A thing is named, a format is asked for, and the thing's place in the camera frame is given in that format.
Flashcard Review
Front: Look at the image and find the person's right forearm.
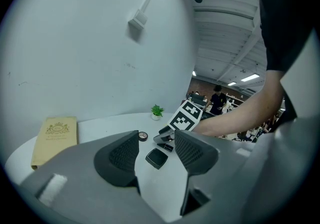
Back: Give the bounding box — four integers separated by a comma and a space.
193, 69, 286, 138

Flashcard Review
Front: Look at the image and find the square dark compact case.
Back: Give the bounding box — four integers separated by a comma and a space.
145, 147, 169, 170

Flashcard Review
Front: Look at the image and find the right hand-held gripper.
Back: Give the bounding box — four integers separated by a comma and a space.
152, 100, 204, 145

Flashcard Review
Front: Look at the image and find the person's black shirt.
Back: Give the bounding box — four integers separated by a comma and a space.
257, 0, 320, 74

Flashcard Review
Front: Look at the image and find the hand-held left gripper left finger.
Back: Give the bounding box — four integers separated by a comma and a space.
21, 130, 161, 221

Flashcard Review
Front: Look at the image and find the small black stick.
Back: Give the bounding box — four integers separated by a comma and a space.
156, 143, 175, 153

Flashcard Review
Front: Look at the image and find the white wall box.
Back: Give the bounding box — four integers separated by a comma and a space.
127, 9, 148, 29

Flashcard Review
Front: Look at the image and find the small green potted plant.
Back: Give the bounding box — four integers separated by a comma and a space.
150, 104, 165, 121

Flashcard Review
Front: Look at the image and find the tan hardcover book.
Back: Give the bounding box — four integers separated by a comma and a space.
30, 116, 80, 171

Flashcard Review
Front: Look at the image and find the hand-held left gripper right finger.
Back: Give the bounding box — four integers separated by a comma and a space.
174, 129, 253, 219

